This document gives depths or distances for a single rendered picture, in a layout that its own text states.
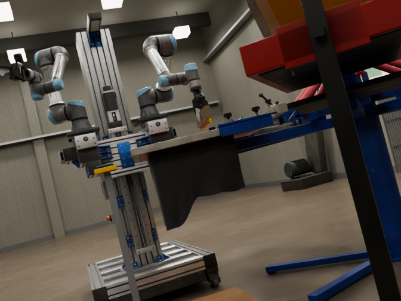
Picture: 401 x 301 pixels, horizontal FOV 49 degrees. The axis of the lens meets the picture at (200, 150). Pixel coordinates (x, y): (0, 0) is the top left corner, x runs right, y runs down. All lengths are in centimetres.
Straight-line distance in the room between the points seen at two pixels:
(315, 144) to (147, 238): 665
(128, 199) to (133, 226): 19
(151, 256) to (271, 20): 200
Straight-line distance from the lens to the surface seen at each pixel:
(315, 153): 954
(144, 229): 326
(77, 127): 314
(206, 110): 247
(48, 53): 333
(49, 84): 301
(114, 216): 272
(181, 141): 234
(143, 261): 336
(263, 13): 201
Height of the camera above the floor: 77
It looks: 3 degrees up
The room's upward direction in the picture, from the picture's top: 14 degrees counter-clockwise
